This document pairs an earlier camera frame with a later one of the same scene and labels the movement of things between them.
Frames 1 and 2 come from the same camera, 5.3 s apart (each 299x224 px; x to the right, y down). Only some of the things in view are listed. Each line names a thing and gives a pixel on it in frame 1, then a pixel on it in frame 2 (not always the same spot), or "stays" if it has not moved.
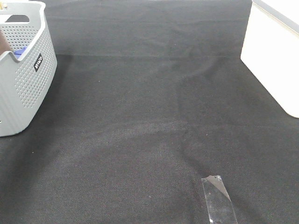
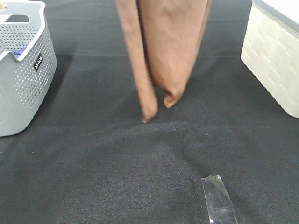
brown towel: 4,45 to 164,38
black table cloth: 150,97 stays
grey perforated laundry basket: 24,81 stays
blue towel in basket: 18,52 stays
